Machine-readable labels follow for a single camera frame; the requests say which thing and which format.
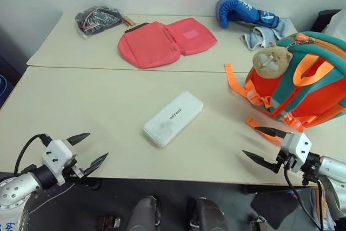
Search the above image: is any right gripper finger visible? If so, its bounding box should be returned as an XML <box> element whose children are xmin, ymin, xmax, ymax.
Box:
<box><xmin>255</xmin><ymin>126</ymin><xmax>288</xmax><ymax>140</ymax></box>
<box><xmin>242</xmin><ymin>149</ymin><xmax>278</xmax><ymax>173</ymax></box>

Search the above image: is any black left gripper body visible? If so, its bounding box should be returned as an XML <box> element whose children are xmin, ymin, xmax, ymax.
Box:
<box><xmin>63</xmin><ymin>141</ymin><xmax>88</xmax><ymax>180</ymax></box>

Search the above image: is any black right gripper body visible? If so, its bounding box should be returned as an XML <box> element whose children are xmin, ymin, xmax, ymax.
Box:
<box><xmin>271</xmin><ymin>149</ymin><xmax>297</xmax><ymax>174</ymax></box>

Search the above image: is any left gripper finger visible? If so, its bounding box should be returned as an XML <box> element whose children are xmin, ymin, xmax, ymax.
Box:
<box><xmin>67</xmin><ymin>133</ymin><xmax>91</xmax><ymax>146</ymax></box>
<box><xmin>80</xmin><ymin>152</ymin><xmax>110</xmax><ymax>177</ymax></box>

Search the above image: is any orange and teal backpack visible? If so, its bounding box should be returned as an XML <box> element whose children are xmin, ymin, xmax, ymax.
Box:
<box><xmin>224</xmin><ymin>31</ymin><xmax>346</xmax><ymax>137</ymax></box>

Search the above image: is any white rectangular case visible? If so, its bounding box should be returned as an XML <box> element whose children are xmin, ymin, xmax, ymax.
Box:
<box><xmin>143</xmin><ymin>91</ymin><xmax>204</xmax><ymax>149</ymax></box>

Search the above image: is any dark rounded shape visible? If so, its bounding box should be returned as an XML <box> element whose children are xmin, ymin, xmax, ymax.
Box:
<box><xmin>188</xmin><ymin>196</ymin><xmax>231</xmax><ymax>231</ymax></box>
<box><xmin>126</xmin><ymin>195</ymin><xmax>161</xmax><ymax>231</ymax></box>

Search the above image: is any brown plush toy pendant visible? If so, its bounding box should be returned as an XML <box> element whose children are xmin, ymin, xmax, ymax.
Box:
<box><xmin>251</xmin><ymin>41</ymin><xmax>294</xmax><ymax>78</ymax></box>

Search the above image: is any blue box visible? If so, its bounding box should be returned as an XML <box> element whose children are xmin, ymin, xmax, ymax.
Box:
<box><xmin>0</xmin><ymin>73</ymin><xmax>15</xmax><ymax>109</ymax></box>

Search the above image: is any grey blue towel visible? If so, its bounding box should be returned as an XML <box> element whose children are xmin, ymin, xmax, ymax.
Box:
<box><xmin>239</xmin><ymin>18</ymin><xmax>291</xmax><ymax>51</ymax></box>

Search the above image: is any pink fabric pouch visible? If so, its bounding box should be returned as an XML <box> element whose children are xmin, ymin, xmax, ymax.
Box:
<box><xmin>117</xmin><ymin>17</ymin><xmax>218</xmax><ymax>70</ymax></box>

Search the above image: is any blue boxing glove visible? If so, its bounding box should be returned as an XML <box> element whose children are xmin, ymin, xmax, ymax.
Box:
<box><xmin>216</xmin><ymin>0</ymin><xmax>281</xmax><ymax>29</ymax></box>

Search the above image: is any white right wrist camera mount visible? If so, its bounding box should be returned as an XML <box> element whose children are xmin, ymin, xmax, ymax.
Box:
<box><xmin>279</xmin><ymin>131</ymin><xmax>312</xmax><ymax>174</ymax></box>

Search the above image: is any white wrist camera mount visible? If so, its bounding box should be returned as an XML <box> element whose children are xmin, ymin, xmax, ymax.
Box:
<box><xmin>41</xmin><ymin>139</ymin><xmax>74</xmax><ymax>186</ymax></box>
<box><xmin>279</xmin><ymin>131</ymin><xmax>312</xmax><ymax>174</ymax></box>

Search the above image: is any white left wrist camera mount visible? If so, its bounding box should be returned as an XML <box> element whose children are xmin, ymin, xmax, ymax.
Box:
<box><xmin>41</xmin><ymin>139</ymin><xmax>74</xmax><ymax>186</ymax></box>

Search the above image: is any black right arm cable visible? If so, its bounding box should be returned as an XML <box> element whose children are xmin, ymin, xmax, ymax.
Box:
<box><xmin>283</xmin><ymin>165</ymin><xmax>325</xmax><ymax>231</ymax></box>

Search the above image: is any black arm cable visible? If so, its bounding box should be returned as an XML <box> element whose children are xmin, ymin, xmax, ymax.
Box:
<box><xmin>283</xmin><ymin>165</ymin><xmax>325</xmax><ymax>231</ymax></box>
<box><xmin>14</xmin><ymin>133</ymin><xmax>52</xmax><ymax>174</ymax></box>

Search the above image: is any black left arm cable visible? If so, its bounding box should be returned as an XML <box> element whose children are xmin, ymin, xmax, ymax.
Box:
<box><xmin>14</xmin><ymin>133</ymin><xmax>52</xmax><ymax>174</ymax></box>

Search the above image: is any clear bag of cables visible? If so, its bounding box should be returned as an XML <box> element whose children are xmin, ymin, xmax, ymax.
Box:
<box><xmin>75</xmin><ymin>5</ymin><xmax>124</xmax><ymax>41</ymax></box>

